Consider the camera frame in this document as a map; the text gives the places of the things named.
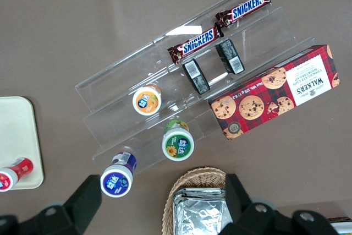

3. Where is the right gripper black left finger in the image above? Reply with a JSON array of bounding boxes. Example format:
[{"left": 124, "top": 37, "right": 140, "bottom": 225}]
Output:
[{"left": 19, "top": 174, "right": 103, "bottom": 235}]

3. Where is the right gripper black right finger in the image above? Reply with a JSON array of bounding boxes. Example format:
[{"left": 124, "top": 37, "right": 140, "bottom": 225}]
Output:
[{"left": 219, "top": 173, "right": 293, "bottom": 235}]

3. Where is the light woven wicker basket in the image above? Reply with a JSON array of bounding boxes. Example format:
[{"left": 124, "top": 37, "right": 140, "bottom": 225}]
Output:
[{"left": 161, "top": 166, "right": 229, "bottom": 235}]

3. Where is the beige plastic tray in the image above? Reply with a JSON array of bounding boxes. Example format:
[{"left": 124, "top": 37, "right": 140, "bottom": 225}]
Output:
[{"left": 0, "top": 96, "right": 45, "bottom": 191}]

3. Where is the blue gum bottle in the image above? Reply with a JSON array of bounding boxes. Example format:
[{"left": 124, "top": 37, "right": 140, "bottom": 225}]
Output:
[{"left": 100, "top": 151, "right": 138, "bottom": 198}]

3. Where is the silver foil pouch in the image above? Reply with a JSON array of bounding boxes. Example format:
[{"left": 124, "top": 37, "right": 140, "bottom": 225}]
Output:
[
  {"left": 175, "top": 187, "right": 225, "bottom": 195},
  {"left": 173, "top": 190, "right": 234, "bottom": 235}
]

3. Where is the red gum bottle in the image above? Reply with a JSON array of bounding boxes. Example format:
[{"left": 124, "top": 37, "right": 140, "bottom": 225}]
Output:
[{"left": 0, "top": 157, "right": 34, "bottom": 193}]

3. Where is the green gum bottle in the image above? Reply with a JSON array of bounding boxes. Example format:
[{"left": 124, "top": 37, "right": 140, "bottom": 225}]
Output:
[{"left": 162, "top": 118, "right": 195, "bottom": 162}]

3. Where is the red tartan cookie box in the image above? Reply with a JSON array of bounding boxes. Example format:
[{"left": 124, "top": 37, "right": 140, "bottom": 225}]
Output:
[{"left": 208, "top": 44, "right": 340, "bottom": 141}]

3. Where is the orange gum bottle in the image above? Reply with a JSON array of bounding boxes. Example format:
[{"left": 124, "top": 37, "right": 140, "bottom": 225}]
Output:
[{"left": 132, "top": 84, "right": 162, "bottom": 116}]

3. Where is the clear acrylic stepped display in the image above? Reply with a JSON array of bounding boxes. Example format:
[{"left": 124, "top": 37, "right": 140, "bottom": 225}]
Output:
[{"left": 74, "top": 0, "right": 316, "bottom": 177}]

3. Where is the small black barcode box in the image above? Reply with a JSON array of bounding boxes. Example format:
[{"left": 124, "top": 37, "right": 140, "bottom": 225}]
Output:
[
  {"left": 182, "top": 58, "right": 211, "bottom": 95},
  {"left": 215, "top": 39, "right": 245, "bottom": 75}
]

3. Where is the brown Snickers bar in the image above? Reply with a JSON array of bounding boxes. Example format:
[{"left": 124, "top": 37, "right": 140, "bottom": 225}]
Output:
[
  {"left": 214, "top": 0, "right": 272, "bottom": 29},
  {"left": 167, "top": 23, "right": 224, "bottom": 65}
]

